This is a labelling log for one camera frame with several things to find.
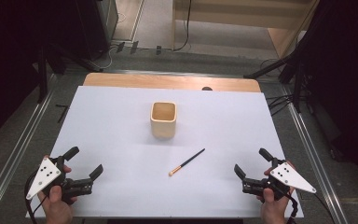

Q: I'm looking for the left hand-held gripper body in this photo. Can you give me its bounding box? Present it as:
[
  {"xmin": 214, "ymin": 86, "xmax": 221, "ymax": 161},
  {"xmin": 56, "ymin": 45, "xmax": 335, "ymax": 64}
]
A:
[{"xmin": 25, "ymin": 156, "xmax": 94, "ymax": 203}]

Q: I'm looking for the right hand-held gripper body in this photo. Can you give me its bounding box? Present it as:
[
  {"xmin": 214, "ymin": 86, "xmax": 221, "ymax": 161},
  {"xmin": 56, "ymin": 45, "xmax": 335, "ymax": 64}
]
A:
[{"xmin": 241, "ymin": 158, "xmax": 318, "ymax": 202}]

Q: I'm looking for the black makeup brush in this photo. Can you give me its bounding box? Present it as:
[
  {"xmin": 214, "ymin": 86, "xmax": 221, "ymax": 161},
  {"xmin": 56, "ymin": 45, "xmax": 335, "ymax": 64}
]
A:
[{"xmin": 168, "ymin": 147, "xmax": 206, "ymax": 177}]

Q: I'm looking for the square wooden pen holder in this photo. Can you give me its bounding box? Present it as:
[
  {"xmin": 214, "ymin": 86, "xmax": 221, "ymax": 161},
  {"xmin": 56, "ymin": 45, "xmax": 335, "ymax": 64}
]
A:
[{"xmin": 149, "ymin": 101, "xmax": 178, "ymax": 140}]

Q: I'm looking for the person's left hand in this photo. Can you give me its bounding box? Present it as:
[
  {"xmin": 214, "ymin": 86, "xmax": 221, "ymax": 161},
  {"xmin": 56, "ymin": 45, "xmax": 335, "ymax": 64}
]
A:
[{"xmin": 36, "ymin": 154, "xmax": 78, "ymax": 224}]

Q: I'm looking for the person's right hand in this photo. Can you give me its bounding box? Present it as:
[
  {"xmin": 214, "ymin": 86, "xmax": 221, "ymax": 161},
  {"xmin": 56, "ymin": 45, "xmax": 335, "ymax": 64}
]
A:
[{"xmin": 259, "ymin": 160, "xmax": 296, "ymax": 224}]

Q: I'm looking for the white board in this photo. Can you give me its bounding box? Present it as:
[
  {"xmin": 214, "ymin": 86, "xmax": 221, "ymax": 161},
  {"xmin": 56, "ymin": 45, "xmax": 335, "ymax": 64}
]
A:
[{"xmin": 25, "ymin": 85, "xmax": 305, "ymax": 219}]

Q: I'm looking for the black metal stand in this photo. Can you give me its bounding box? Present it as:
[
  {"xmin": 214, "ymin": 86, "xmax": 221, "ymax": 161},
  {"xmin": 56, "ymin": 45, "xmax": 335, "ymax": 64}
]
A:
[
  {"xmin": 242, "ymin": 49, "xmax": 307, "ymax": 115},
  {"xmin": 36, "ymin": 43, "xmax": 103, "ymax": 105}
]

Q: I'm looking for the wooden table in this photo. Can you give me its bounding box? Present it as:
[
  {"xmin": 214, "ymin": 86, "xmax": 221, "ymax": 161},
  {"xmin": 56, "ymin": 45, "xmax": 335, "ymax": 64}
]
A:
[{"xmin": 82, "ymin": 72, "xmax": 262, "ymax": 93}]

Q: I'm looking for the dark curtain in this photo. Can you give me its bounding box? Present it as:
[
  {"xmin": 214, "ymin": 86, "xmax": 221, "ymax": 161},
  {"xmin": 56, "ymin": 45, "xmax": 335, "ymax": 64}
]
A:
[
  {"xmin": 287, "ymin": 0, "xmax": 358, "ymax": 190},
  {"xmin": 0, "ymin": 0, "xmax": 85, "ymax": 148}
]

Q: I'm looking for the black cabinet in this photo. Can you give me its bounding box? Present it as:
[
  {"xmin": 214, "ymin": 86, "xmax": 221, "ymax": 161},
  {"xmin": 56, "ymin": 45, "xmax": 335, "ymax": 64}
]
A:
[{"xmin": 74, "ymin": 0, "xmax": 119, "ymax": 62}]

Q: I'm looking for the light wooden furniture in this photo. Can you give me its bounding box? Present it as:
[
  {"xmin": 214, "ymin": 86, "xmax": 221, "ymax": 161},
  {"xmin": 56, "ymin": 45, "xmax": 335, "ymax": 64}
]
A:
[{"xmin": 171, "ymin": 0, "xmax": 321, "ymax": 59}]

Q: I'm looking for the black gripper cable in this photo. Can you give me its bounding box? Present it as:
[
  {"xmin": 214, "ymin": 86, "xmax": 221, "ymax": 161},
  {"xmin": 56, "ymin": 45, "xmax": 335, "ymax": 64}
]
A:
[
  {"xmin": 283, "ymin": 190, "xmax": 300, "ymax": 224},
  {"xmin": 23, "ymin": 170, "xmax": 49, "ymax": 224}
]

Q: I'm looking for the metal floor rail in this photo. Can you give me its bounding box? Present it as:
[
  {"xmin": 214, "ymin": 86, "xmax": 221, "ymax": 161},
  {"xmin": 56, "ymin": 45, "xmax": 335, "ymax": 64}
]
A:
[
  {"xmin": 0, "ymin": 74, "xmax": 57, "ymax": 220},
  {"xmin": 280, "ymin": 83, "xmax": 351, "ymax": 224}
]

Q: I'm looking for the black bracket on floor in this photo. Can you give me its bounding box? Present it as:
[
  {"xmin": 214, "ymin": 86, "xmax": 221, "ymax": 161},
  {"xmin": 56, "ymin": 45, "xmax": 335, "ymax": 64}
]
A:
[{"xmin": 55, "ymin": 104, "xmax": 71, "ymax": 124}]

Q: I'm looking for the bundle of black floor cables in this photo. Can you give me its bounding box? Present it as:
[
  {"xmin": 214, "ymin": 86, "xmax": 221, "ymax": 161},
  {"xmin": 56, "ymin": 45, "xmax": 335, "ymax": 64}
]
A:
[{"xmin": 264, "ymin": 92, "xmax": 295, "ymax": 118}]

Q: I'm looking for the hanging black cable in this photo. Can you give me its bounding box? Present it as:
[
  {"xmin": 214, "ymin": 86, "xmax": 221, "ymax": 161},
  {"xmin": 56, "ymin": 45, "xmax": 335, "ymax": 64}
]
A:
[{"xmin": 172, "ymin": 0, "xmax": 193, "ymax": 52}]

